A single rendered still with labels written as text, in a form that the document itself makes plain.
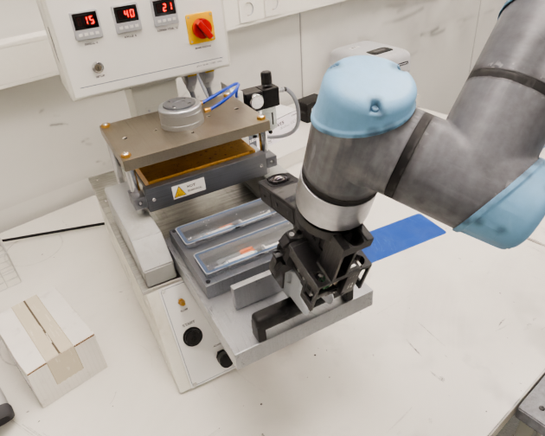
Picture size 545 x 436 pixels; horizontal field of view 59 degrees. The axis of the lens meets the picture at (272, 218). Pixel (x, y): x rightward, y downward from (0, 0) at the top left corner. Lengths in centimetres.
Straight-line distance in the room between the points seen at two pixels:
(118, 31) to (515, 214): 78
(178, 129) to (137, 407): 48
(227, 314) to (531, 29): 49
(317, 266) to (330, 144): 17
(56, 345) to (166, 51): 58
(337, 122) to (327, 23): 155
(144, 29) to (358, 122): 68
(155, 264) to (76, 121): 73
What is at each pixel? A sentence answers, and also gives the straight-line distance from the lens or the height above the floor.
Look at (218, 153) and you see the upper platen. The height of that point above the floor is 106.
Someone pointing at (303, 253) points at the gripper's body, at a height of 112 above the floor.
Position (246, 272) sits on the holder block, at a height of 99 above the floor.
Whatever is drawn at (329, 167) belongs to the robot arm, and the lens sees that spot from 40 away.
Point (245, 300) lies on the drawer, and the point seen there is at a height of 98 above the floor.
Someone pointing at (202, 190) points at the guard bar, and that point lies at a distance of 86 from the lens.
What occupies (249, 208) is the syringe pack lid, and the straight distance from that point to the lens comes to 83.
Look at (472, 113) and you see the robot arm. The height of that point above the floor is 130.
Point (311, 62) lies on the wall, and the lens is 189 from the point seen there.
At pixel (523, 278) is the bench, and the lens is 113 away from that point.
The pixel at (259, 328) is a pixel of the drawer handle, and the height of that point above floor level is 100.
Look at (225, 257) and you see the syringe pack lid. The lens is 72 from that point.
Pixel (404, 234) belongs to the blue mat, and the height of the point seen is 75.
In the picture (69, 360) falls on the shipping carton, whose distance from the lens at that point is 92.
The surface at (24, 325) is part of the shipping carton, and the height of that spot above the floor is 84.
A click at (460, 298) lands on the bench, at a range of 105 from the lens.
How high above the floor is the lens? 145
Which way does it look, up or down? 34 degrees down
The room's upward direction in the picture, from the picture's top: 5 degrees counter-clockwise
